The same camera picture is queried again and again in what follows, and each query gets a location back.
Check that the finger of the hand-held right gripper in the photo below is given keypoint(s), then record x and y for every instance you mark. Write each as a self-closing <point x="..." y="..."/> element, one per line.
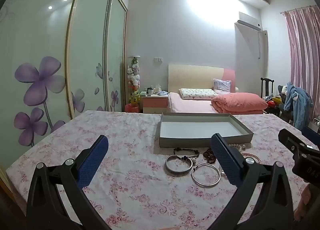
<point x="311" y="136"/>
<point x="288" y="140"/>

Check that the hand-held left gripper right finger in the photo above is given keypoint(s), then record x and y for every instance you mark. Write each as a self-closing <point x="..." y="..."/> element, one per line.
<point x="225" y="162"/>

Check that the folded pink quilt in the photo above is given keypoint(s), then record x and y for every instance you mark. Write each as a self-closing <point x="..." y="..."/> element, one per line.
<point x="240" y="102"/>

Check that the grey cardboard box tray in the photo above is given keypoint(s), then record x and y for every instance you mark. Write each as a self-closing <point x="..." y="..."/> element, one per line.
<point x="200" y="128"/>

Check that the white patterned pillow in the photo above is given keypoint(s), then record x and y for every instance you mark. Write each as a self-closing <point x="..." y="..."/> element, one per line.
<point x="197" y="93"/>

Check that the white pipe duct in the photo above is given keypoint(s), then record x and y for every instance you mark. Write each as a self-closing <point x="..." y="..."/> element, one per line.
<point x="262" y="42"/>

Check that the cream and pink headboard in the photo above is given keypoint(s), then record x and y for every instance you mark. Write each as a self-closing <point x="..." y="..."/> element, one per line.
<point x="195" y="77"/>

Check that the white air conditioner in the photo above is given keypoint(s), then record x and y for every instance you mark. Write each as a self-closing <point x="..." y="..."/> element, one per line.
<point x="248" y="21"/>

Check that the pink floral tablecloth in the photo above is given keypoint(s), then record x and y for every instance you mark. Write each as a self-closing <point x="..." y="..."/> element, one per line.
<point x="125" y="170"/>

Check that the red and yellow toys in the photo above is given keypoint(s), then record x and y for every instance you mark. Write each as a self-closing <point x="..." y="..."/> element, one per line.
<point x="273" y="101"/>

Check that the person's right hand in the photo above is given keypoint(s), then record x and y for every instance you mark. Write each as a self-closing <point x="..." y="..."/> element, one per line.
<point x="303" y="202"/>

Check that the dark wooden chair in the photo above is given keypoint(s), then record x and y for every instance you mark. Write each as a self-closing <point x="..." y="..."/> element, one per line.
<point x="265" y="87"/>

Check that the grey chair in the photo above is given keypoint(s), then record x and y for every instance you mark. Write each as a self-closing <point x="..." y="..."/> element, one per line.
<point x="282" y="107"/>

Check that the lavender pillow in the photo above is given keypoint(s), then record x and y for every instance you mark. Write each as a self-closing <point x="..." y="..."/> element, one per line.
<point x="222" y="85"/>

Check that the red trash bin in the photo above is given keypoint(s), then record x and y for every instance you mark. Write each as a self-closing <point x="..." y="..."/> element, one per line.
<point x="132" y="108"/>

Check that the wide silver cuff bangle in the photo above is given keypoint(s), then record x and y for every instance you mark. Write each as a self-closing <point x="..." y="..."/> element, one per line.
<point x="166" y="167"/>

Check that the thin silver bangle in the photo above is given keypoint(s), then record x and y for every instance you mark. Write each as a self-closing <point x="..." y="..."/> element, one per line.
<point x="193" y="178"/>

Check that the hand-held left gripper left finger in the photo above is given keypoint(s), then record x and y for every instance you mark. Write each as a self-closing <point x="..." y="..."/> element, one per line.
<point x="95" y="160"/>

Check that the bed with pink sheet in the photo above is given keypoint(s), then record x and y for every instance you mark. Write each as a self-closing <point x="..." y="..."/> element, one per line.
<point x="190" y="105"/>

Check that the wardrobe with flower doors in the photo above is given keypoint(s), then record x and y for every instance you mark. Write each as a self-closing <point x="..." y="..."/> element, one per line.
<point x="37" y="44"/>

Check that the blue cloth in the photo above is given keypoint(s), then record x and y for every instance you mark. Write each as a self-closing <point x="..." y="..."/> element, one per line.
<point x="163" y="93"/>

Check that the pink curtain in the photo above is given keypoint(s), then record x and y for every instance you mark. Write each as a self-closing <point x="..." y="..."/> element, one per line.
<point x="303" y="52"/>

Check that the pink and cream nightstand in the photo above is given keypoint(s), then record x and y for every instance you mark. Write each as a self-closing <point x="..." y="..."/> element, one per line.
<point x="155" y="103"/>

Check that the plush toy tower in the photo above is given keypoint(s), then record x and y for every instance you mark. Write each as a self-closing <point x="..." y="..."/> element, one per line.
<point x="133" y="79"/>

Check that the blue fleece robe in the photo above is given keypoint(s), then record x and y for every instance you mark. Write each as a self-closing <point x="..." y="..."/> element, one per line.
<point x="298" y="105"/>

